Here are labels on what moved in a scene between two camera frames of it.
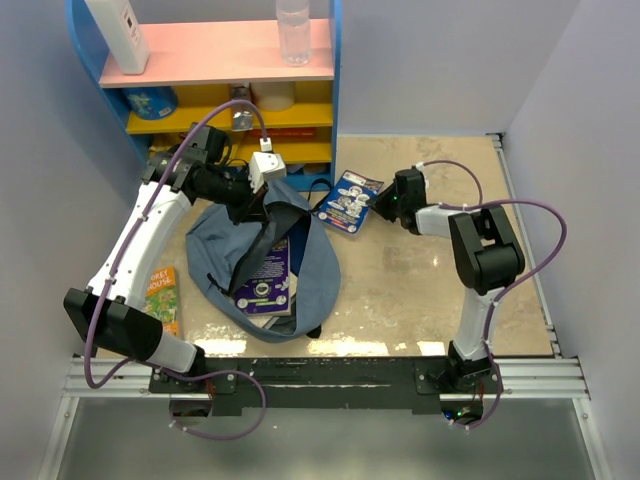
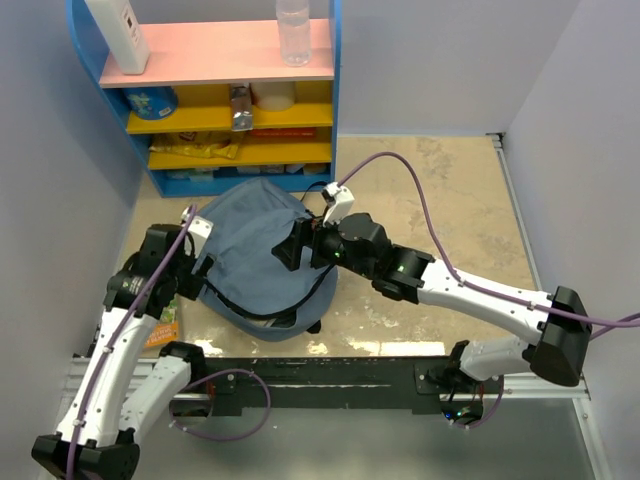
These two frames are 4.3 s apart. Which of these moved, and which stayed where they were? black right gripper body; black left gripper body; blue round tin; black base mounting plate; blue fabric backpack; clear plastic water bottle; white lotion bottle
Moved: blue fabric backpack; black left gripper body; black right gripper body
Stayed: black base mounting plate; blue round tin; white lotion bottle; clear plastic water bottle
